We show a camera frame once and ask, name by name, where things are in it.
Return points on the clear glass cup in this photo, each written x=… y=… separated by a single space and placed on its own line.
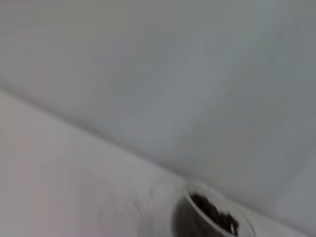
x=182 y=222

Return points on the dark coffee beans pile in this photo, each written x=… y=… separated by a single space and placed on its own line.
x=212 y=212

